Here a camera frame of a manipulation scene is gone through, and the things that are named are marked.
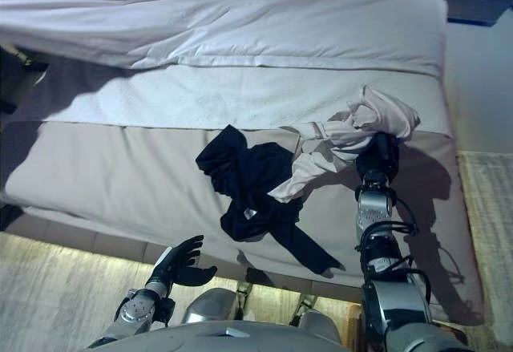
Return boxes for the brown upholstered bed frame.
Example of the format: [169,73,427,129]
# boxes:
[0,206,362,289]

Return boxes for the beige shirt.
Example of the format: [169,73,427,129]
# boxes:
[269,83,422,205]

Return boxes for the white duvet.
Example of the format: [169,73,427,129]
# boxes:
[0,0,448,79]

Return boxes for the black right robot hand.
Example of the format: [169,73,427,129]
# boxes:
[354,131,402,185]

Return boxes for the bed with grey cover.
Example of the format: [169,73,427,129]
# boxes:
[6,121,487,327]

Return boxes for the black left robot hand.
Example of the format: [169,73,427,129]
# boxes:
[146,234,219,293]

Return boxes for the grey robot torso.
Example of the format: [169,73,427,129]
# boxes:
[99,319,346,352]

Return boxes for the silver left robot leg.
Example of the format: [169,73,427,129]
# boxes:
[182,281,254,326]

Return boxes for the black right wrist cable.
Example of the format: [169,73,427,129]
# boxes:
[354,195,434,310]

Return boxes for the black garment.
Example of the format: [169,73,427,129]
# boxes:
[195,123,346,279]

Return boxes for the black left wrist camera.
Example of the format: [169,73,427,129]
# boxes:
[154,297,178,323]

